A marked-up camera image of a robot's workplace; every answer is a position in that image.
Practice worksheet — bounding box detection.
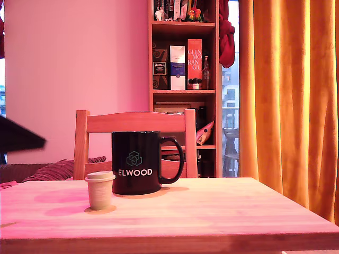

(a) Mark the red Glenmorangie box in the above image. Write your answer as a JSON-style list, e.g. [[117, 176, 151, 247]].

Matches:
[[187, 39, 203, 90]]

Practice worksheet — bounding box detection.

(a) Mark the white and blue box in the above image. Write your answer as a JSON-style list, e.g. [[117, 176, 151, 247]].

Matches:
[[169, 45, 186, 90]]

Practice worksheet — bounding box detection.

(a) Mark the white book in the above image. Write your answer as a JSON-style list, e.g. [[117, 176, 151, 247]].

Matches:
[[173, 0, 182, 20]]

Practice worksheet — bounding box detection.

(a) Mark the pink cloth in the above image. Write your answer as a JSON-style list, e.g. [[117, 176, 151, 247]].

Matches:
[[0, 180, 19, 191]]

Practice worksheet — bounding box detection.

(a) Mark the grey balcony stool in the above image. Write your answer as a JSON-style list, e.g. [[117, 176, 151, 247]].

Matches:
[[222, 128, 240, 177]]

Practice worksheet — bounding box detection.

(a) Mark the dark ribbed sofa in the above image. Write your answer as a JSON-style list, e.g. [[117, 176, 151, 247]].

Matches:
[[0, 163, 52, 185]]

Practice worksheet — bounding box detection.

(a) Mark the wooden chair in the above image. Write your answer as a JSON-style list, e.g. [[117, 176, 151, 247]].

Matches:
[[73, 110, 198, 180]]

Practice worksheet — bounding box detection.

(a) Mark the colourful figurine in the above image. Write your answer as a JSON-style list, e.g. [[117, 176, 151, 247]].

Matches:
[[184, 7, 204, 22]]

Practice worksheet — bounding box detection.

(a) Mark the dark box with spirals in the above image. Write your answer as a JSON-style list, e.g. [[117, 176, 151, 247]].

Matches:
[[152, 42, 168, 90]]

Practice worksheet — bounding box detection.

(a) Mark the orange curtain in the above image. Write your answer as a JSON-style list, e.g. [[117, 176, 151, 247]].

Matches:
[[238, 0, 339, 225]]

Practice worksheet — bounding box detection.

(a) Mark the clear glass bottle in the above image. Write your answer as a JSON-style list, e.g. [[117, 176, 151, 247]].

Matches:
[[201, 56, 210, 90]]

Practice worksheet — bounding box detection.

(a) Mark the red knotted curtain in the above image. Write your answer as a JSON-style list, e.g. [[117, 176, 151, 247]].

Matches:
[[218, 0, 236, 69]]

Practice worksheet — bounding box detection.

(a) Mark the pink patterned paper bag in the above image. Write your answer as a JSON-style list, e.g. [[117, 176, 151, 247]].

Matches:
[[196, 120, 215, 146]]

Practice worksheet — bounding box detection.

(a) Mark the ribbed cushion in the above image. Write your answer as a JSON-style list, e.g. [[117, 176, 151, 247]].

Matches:
[[22, 156, 107, 183]]

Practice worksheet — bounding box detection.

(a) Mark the black Elwood mug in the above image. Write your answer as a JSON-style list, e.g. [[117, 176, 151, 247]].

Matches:
[[111, 131, 185, 196]]

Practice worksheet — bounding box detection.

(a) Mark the white figurine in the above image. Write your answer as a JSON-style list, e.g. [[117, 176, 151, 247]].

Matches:
[[154, 6, 166, 22]]

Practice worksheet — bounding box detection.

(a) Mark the wooden bookshelf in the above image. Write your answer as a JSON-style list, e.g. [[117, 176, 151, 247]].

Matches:
[[147, 0, 222, 178]]

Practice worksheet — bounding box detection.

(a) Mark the beige coffee capsule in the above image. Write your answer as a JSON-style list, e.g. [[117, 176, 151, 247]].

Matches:
[[84, 170, 117, 211]]

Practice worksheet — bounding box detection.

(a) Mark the dark bottle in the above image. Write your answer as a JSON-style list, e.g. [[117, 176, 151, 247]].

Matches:
[[199, 105, 207, 131]]

